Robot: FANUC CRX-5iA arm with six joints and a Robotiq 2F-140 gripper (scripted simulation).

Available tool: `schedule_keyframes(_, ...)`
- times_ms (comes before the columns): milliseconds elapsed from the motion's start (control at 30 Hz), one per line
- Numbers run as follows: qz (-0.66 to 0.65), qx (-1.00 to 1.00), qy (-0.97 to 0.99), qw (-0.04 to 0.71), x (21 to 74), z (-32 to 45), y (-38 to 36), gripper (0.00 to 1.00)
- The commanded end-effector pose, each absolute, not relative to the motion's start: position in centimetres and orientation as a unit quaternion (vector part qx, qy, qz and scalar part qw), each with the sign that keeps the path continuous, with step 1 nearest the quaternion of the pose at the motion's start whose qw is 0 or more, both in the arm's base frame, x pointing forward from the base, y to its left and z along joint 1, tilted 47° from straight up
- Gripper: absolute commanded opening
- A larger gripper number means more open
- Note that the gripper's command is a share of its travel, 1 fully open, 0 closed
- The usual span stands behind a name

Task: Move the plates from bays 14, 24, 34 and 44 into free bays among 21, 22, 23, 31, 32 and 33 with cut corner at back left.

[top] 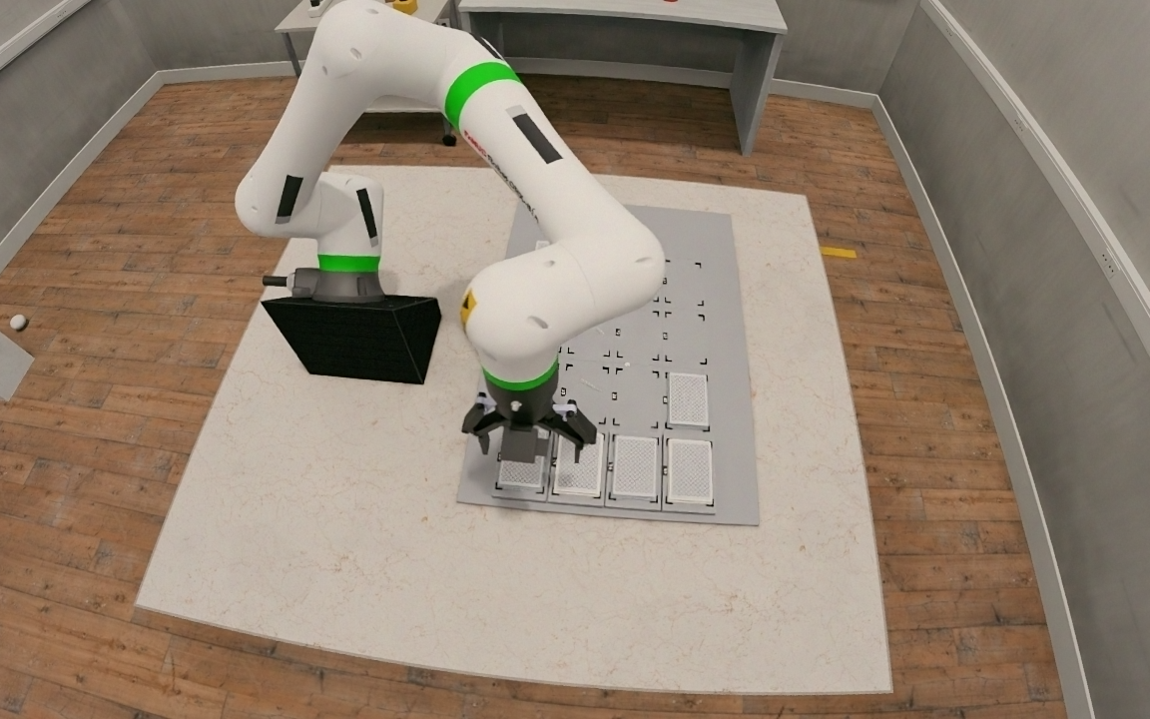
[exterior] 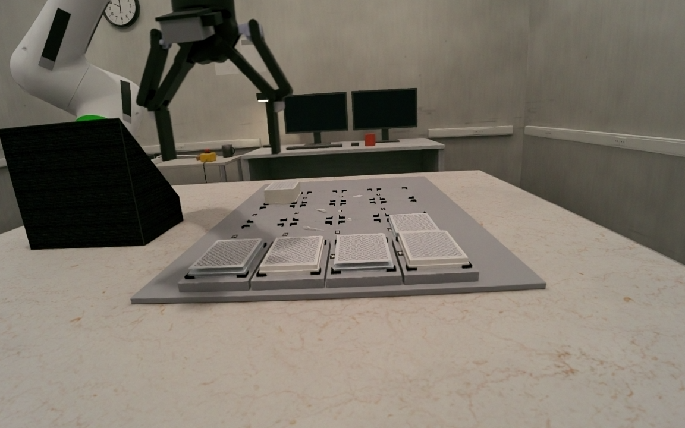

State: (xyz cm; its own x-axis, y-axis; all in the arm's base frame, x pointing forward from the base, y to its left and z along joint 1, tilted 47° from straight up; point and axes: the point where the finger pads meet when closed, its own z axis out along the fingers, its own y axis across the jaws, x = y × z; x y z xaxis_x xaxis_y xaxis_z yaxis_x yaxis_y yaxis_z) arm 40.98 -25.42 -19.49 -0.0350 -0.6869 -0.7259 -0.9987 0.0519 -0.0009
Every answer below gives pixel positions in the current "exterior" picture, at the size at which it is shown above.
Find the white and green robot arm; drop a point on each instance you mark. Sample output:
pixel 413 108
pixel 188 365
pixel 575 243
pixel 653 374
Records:
pixel 50 63

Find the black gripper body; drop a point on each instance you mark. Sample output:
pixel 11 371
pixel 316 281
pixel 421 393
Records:
pixel 206 51

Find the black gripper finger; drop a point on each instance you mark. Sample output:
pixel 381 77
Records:
pixel 254 32
pixel 156 99

